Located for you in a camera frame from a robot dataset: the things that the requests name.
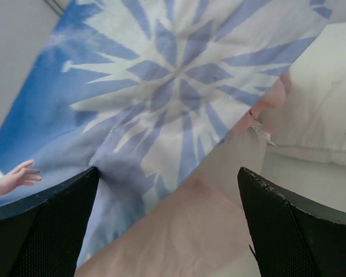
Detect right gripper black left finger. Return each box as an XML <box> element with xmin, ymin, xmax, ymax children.
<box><xmin>0</xmin><ymin>167</ymin><xmax>99</xmax><ymax>277</ymax></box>

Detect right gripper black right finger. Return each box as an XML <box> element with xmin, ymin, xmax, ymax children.
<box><xmin>238</xmin><ymin>167</ymin><xmax>346</xmax><ymax>276</ymax></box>

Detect pink pillowcase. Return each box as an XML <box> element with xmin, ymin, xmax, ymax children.
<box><xmin>76</xmin><ymin>75</ymin><xmax>290</xmax><ymax>276</ymax></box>

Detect blue Frozen print pillowcase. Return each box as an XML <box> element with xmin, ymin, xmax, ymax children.
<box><xmin>0</xmin><ymin>0</ymin><xmax>337</xmax><ymax>263</ymax></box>

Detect bare white pillow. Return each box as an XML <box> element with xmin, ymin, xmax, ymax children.
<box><xmin>256</xmin><ymin>0</ymin><xmax>346</xmax><ymax>214</ymax></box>

